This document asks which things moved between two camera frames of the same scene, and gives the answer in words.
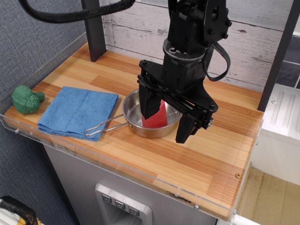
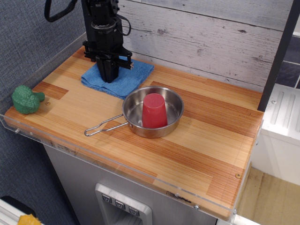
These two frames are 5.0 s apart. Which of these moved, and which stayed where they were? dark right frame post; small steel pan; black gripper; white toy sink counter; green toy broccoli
Moved: black gripper
Stayed: green toy broccoli; small steel pan; white toy sink counter; dark right frame post
